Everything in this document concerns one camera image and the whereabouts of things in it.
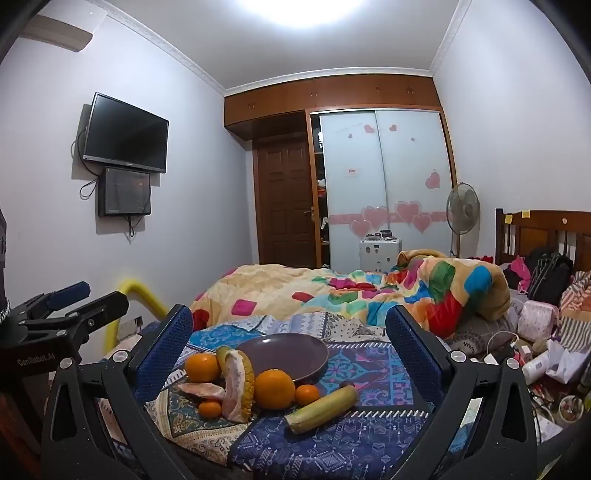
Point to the white bottle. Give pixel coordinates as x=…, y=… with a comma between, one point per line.
x=535, y=367

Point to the brown round plate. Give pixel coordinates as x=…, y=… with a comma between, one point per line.
x=286, y=355

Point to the small black wall monitor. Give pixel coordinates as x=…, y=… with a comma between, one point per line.
x=124, y=191

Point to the small white appliance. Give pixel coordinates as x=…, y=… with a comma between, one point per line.
x=378, y=254

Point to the colourful patchwork blanket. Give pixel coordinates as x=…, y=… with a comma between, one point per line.
x=323, y=288

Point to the wall-mounted black television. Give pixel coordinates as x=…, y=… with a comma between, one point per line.
x=127, y=134

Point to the black backpack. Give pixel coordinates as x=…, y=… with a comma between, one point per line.
x=551, y=277

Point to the white air conditioner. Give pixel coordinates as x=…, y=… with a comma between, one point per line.
x=64, y=31

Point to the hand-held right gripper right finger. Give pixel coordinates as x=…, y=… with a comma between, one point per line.
x=412, y=353

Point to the standing electric fan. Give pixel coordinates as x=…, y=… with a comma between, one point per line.
x=461, y=205

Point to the small tangerine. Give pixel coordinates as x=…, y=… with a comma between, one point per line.
x=210, y=409
x=307, y=395

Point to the large orange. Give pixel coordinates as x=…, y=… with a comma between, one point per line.
x=202, y=368
x=274, y=390

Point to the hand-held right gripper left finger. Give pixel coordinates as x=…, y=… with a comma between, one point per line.
x=162, y=353

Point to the yellow padded tube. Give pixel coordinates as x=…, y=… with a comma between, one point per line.
x=138, y=293

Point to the pink pomelo peel piece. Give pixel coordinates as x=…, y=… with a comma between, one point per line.
x=201, y=391

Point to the brown wooden door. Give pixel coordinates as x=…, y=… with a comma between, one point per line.
x=284, y=203

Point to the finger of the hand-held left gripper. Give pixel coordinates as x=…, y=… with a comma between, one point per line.
x=104, y=307
x=69, y=293

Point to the grey patterned pillow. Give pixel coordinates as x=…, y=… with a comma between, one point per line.
x=480, y=334

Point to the pink cloth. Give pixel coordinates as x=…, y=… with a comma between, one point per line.
x=518, y=272

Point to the wooden headboard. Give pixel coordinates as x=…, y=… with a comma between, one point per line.
x=540, y=226

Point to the peeled pomelo wedge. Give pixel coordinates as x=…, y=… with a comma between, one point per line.
x=240, y=387

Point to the white paper bag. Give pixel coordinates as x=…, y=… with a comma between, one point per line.
x=565, y=362

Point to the pink patterned bag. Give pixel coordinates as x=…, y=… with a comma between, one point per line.
x=538, y=321

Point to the white sliding doors with hearts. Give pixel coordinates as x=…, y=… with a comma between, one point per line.
x=383, y=184

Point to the long yellow-green gourd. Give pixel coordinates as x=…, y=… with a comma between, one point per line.
x=323, y=408

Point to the blue patterned bedsheet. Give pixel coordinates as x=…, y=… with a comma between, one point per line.
x=332, y=443

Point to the striped cloth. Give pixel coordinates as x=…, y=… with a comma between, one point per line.
x=577, y=314

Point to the wooden wardrobe frame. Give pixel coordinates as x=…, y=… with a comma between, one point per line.
x=286, y=99

